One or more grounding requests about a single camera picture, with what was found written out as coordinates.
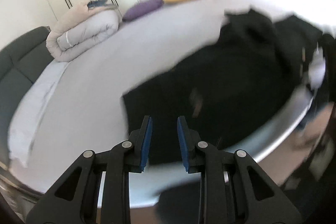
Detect black jeans pants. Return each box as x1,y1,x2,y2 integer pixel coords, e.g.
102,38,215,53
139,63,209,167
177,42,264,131
122,10,323,165

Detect bed with white sheet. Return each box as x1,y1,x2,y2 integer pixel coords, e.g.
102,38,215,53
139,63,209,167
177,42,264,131
6,0,320,208

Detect purple pillow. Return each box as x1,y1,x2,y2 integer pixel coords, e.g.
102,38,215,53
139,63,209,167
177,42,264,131
122,0,164,22

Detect folded blue denim garment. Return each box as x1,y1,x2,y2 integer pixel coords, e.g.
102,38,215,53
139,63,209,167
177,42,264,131
87,0,108,9

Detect folded beige white duvet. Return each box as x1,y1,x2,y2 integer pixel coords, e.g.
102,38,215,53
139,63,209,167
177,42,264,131
46,2,120,62

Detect dark green padded headboard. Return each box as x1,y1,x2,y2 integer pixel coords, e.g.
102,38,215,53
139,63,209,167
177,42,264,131
1,26,53,137

